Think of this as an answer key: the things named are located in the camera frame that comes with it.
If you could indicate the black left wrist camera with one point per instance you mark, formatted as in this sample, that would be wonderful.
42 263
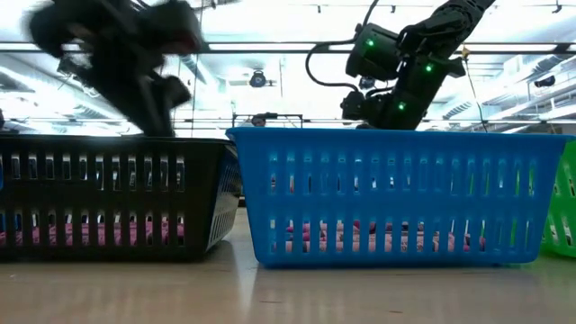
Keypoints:
176 91

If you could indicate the blue plastic basket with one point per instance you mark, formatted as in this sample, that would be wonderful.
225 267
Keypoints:
405 202
18 221

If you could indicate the person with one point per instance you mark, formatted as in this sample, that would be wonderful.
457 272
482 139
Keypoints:
258 120

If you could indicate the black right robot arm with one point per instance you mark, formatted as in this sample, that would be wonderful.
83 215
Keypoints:
432 31

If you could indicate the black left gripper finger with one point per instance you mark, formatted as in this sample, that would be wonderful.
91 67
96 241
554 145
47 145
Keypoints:
153 117

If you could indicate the black ceiling fixture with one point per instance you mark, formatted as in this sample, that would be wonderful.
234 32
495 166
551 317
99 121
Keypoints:
544 81

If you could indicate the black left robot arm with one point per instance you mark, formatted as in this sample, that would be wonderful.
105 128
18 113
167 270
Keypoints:
67 22

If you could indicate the magenta crayon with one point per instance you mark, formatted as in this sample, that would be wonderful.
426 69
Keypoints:
132 236

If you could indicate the green plastic basket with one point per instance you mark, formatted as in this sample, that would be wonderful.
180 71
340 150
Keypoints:
564 202

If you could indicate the black rack frame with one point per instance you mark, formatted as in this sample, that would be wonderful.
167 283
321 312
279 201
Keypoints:
234 120

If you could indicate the round black ceiling camera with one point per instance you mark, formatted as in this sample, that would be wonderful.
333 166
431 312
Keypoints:
258 79

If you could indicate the black hanging camera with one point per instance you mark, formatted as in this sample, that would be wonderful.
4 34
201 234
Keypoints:
366 83

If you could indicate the black plastic basket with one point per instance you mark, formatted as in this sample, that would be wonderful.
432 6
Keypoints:
198 202

